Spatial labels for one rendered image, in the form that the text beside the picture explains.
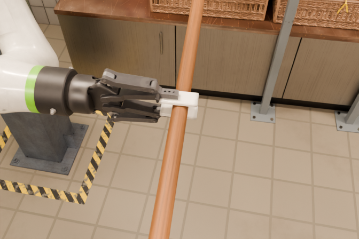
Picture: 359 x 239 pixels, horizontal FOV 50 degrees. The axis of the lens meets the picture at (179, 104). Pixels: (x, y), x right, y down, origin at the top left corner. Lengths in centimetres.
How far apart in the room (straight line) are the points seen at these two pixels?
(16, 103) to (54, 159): 135
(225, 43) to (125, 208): 94
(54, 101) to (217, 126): 153
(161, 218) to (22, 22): 51
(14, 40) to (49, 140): 112
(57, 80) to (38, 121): 111
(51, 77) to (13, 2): 21
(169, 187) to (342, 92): 171
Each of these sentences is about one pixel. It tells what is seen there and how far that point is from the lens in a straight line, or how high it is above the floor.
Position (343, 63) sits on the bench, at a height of 41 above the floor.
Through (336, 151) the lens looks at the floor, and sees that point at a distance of 223.
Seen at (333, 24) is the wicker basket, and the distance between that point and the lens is 196.
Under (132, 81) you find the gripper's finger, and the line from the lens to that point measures 68.
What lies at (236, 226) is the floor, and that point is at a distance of 190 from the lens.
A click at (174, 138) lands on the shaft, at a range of 65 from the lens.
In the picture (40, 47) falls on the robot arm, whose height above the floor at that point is 119.
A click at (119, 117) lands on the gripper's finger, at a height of 115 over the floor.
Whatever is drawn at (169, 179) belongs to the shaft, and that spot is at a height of 121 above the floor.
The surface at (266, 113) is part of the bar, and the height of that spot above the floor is 2.
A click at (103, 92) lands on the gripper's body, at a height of 122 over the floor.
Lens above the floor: 175
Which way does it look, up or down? 51 degrees down
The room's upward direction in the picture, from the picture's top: straight up
